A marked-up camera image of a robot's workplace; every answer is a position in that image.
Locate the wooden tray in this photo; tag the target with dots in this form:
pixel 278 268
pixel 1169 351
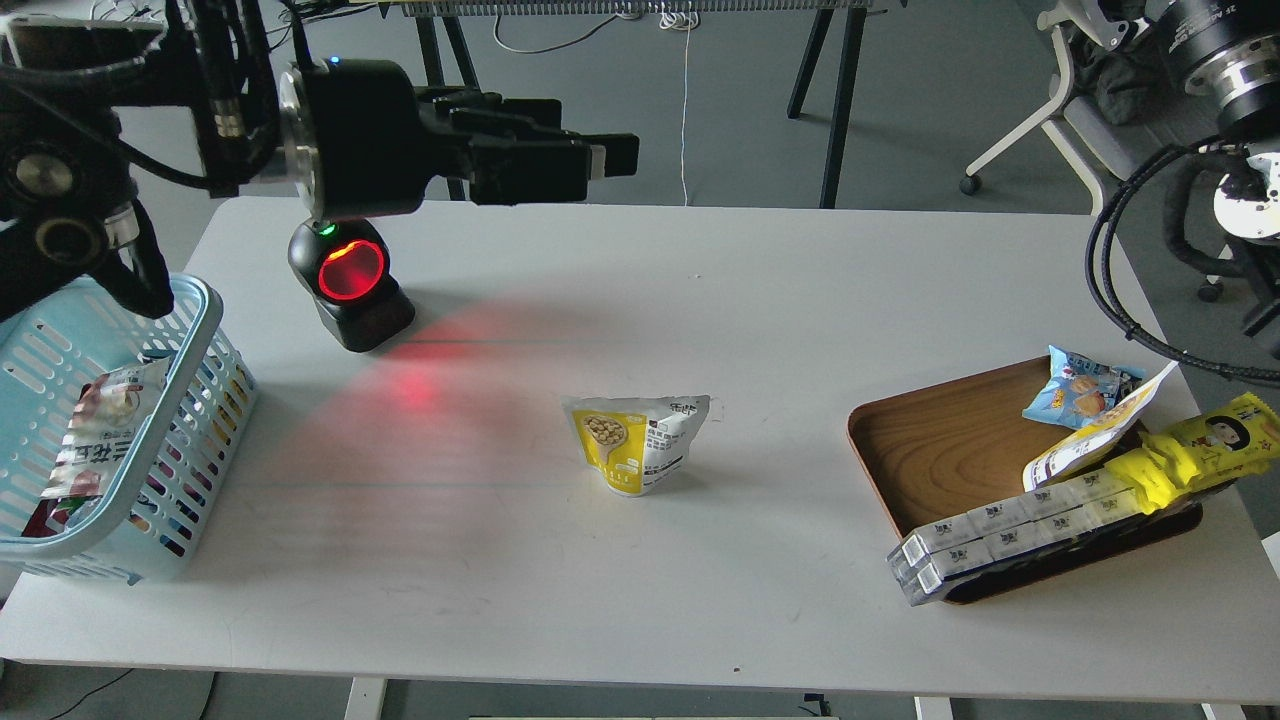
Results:
pixel 935 452

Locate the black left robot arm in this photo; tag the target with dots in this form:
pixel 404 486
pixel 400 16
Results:
pixel 195 100

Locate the yellow cartoon snack pack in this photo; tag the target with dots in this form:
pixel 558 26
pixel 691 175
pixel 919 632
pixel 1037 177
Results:
pixel 1200 453

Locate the red white snack bag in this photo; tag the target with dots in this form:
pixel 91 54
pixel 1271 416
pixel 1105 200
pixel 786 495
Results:
pixel 105 423

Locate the black table legs left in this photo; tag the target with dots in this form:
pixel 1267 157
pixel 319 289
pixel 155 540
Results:
pixel 432 59

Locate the lower clear snack box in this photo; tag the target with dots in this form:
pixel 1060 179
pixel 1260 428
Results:
pixel 1010 545

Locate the upper clear snack box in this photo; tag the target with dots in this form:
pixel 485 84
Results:
pixel 1010 512

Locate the white office chair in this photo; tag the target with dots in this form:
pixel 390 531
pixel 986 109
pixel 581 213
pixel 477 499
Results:
pixel 1106 61

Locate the black barcode scanner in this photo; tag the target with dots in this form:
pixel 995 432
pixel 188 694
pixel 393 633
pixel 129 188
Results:
pixel 345 265

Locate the black table legs right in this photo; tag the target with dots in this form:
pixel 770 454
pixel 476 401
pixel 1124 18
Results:
pixel 846 73

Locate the clear snack box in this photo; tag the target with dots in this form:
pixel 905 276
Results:
pixel 1010 545
pixel 1010 512

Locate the blue snack bag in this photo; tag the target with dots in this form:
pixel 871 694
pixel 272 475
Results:
pixel 1080 390

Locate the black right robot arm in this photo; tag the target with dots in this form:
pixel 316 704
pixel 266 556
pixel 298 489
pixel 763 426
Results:
pixel 1226 50

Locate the black table legs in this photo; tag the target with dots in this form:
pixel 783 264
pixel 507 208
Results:
pixel 846 73
pixel 432 59

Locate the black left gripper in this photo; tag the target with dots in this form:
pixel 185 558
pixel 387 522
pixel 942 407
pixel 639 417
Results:
pixel 362 140

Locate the light blue plastic basket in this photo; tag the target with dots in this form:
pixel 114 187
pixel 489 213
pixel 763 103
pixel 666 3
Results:
pixel 150 522

